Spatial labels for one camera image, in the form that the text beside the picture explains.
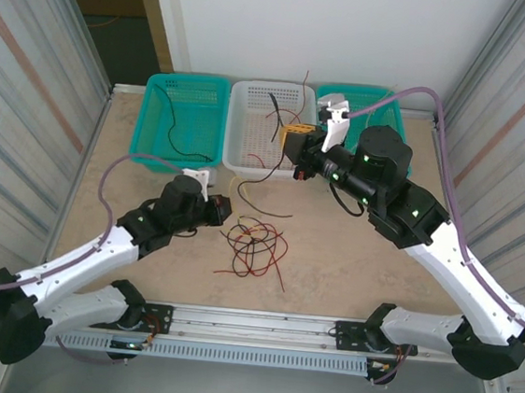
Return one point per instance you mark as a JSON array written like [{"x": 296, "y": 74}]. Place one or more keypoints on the white perforated plastic basket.
[{"x": 237, "y": 123}]

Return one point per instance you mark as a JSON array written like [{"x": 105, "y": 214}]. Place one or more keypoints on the teal perforated plastic basket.
[
  {"x": 363, "y": 90},
  {"x": 148, "y": 123}
]

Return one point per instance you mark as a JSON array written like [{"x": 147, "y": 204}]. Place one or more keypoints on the black controller board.
[
  {"x": 380, "y": 368},
  {"x": 127, "y": 345}
]

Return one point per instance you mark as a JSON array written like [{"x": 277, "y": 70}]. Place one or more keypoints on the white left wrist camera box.
[{"x": 196, "y": 180}]

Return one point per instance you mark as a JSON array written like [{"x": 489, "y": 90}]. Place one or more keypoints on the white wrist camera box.
[
  {"x": 336, "y": 124},
  {"x": 196, "y": 180}
]

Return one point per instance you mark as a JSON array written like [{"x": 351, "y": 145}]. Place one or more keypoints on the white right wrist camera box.
[{"x": 336, "y": 124}]

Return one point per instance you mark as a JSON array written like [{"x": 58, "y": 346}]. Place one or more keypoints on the aluminium frame rail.
[
  {"x": 95, "y": 136},
  {"x": 446, "y": 187}
]

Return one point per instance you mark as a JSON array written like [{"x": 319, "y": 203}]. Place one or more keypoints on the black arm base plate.
[
  {"x": 158, "y": 312},
  {"x": 346, "y": 334}
]

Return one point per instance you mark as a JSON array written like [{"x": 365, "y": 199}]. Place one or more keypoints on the wide aluminium mounting rail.
[{"x": 254, "y": 322}]

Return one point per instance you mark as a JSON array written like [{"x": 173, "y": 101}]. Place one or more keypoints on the tan door frame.
[{"x": 154, "y": 16}]

